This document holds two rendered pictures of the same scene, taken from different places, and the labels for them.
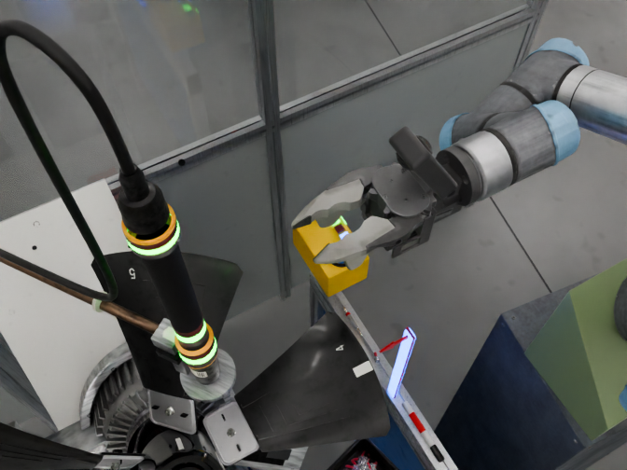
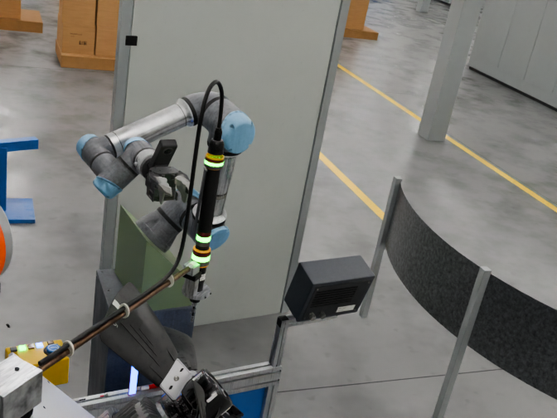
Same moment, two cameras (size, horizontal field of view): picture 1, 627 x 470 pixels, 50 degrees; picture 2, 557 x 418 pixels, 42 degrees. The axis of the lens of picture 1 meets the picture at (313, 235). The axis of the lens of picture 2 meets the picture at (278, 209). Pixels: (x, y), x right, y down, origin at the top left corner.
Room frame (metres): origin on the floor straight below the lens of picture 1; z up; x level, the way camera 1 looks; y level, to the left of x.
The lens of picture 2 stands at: (0.22, 1.69, 2.40)
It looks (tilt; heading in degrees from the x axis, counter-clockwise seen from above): 24 degrees down; 267
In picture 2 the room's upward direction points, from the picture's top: 10 degrees clockwise
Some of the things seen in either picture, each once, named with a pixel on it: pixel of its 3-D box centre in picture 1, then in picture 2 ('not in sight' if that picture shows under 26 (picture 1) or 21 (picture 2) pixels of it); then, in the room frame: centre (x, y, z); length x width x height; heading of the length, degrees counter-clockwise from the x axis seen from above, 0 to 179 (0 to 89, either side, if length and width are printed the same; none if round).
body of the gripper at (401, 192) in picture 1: (418, 198); (159, 178); (0.44, -0.12, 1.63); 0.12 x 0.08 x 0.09; 119
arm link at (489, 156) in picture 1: (474, 165); (148, 164); (0.48, -0.19, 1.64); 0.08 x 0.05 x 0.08; 29
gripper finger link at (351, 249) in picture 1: (354, 253); (184, 192); (0.36, -0.04, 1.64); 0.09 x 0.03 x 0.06; 130
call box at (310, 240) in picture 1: (329, 251); (36, 366); (0.72, -0.04, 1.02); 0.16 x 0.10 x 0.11; 29
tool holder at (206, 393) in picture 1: (196, 358); (196, 277); (0.29, 0.14, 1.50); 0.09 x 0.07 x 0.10; 64
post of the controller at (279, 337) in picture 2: not in sight; (278, 341); (0.01, -0.44, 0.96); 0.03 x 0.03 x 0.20; 29
